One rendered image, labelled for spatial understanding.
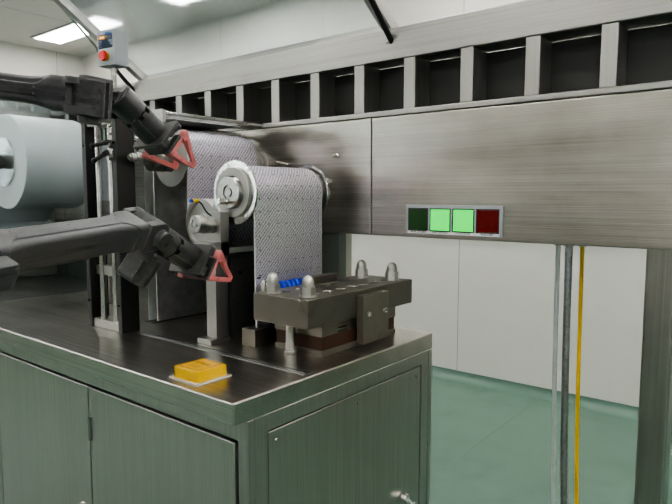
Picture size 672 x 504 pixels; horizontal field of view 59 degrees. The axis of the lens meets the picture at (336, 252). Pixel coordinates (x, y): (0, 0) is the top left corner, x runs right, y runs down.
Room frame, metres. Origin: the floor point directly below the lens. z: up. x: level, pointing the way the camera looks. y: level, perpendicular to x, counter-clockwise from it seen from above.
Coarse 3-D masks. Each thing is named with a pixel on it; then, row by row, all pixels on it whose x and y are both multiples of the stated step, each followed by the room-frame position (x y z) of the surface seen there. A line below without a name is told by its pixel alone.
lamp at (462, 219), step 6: (456, 210) 1.38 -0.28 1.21; (462, 210) 1.37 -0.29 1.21; (468, 210) 1.36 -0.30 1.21; (456, 216) 1.38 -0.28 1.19; (462, 216) 1.37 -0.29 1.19; (468, 216) 1.36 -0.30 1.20; (456, 222) 1.38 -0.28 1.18; (462, 222) 1.37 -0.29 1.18; (468, 222) 1.36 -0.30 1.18; (456, 228) 1.38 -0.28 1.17; (462, 228) 1.37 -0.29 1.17; (468, 228) 1.36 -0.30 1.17
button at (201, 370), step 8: (200, 360) 1.13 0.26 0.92; (208, 360) 1.13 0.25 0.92; (176, 368) 1.09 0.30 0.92; (184, 368) 1.08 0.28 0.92; (192, 368) 1.08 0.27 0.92; (200, 368) 1.08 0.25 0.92; (208, 368) 1.08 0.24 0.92; (216, 368) 1.09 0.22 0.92; (224, 368) 1.10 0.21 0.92; (176, 376) 1.09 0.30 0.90; (184, 376) 1.08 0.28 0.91; (192, 376) 1.06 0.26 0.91; (200, 376) 1.06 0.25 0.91; (208, 376) 1.07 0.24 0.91; (216, 376) 1.09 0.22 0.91
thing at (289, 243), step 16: (256, 224) 1.35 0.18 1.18; (272, 224) 1.39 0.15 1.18; (288, 224) 1.43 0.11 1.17; (304, 224) 1.48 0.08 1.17; (320, 224) 1.53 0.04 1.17; (256, 240) 1.35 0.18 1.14; (272, 240) 1.39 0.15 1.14; (288, 240) 1.43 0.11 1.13; (304, 240) 1.48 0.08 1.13; (320, 240) 1.53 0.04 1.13; (256, 256) 1.35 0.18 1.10; (272, 256) 1.39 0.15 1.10; (288, 256) 1.43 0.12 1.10; (304, 256) 1.48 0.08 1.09; (320, 256) 1.53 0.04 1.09; (256, 272) 1.35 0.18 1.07; (288, 272) 1.43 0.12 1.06; (304, 272) 1.48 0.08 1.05; (320, 272) 1.53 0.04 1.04; (256, 288) 1.35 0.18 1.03
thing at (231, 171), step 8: (232, 168) 1.38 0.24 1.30; (224, 176) 1.39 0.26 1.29; (240, 176) 1.36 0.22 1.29; (216, 184) 1.41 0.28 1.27; (248, 184) 1.35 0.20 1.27; (216, 192) 1.41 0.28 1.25; (248, 192) 1.34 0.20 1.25; (248, 200) 1.35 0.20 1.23; (224, 208) 1.39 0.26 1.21; (240, 208) 1.36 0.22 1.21; (232, 216) 1.38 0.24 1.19
